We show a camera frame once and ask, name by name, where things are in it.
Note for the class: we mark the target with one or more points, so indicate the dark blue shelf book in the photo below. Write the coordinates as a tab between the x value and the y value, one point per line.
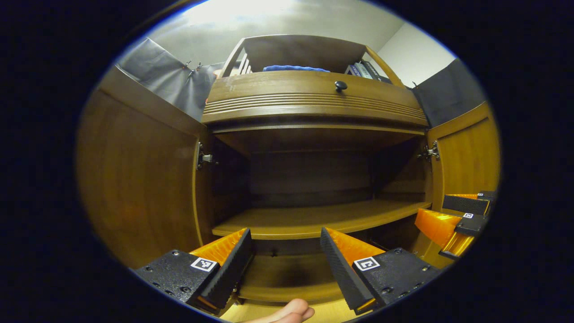
353	70

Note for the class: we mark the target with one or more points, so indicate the black shelf book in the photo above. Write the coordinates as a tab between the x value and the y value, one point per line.
376	74

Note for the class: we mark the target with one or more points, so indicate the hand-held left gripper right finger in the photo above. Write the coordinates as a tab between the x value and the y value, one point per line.
343	273

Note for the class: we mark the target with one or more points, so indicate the grey shelf book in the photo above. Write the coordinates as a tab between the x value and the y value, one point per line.
364	70

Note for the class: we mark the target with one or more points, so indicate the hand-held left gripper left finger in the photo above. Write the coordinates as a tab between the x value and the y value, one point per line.
231	273

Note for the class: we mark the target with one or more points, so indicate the black backdrop cloth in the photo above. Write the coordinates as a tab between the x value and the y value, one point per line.
166	76

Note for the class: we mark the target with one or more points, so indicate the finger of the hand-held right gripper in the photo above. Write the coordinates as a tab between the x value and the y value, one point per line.
437	226
466	205

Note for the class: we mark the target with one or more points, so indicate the wooden shoe cabinet door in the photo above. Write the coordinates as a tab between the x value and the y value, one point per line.
134	179
466	157

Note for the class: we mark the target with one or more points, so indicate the wooden double-door shoe cabinet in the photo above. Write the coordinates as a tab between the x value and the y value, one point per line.
314	170

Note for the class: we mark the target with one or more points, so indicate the folded blue cloth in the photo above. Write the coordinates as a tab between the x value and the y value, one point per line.
296	68

